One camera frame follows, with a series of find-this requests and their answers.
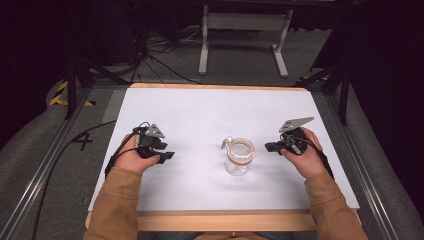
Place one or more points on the person's left hand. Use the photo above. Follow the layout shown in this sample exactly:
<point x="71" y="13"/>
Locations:
<point x="133" y="156"/>

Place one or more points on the black tripod stand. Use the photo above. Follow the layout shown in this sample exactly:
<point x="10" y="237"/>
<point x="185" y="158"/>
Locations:
<point x="78" y="71"/>
<point x="336" y="78"/>

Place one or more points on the yellow black hazard tape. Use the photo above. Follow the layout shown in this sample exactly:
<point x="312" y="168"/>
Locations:
<point x="61" y="96"/>

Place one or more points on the white metal stand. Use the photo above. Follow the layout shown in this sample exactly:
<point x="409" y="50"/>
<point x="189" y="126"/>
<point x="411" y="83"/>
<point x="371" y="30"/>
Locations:
<point x="243" y="22"/>

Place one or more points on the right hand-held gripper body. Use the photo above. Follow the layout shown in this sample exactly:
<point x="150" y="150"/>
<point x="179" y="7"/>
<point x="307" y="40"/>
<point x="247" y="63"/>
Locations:
<point x="293" y="135"/>

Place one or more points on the aluminium floor rail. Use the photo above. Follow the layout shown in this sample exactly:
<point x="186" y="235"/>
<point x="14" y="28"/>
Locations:
<point x="36" y="176"/>
<point x="361" y="166"/>

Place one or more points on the person's right hand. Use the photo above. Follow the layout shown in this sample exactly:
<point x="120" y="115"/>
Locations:
<point x="306" y="159"/>

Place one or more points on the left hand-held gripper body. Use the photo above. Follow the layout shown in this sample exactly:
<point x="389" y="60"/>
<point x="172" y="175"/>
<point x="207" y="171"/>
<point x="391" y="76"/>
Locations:
<point x="149" y="141"/>

